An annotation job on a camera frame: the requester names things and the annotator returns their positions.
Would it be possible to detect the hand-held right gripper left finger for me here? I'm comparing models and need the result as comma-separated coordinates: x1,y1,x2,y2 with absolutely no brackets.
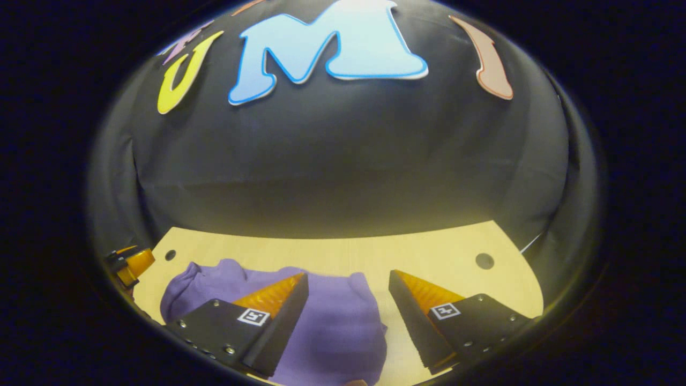
163,272,310,378

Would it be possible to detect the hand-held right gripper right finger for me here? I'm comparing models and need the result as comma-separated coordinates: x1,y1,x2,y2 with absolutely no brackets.
389,269,534,375

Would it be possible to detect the black backdrop cloth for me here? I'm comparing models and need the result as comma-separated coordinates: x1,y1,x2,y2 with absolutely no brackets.
87,0,602,282

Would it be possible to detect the purple button shirt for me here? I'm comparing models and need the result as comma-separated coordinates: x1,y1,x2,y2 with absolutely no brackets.
160,258,389,386

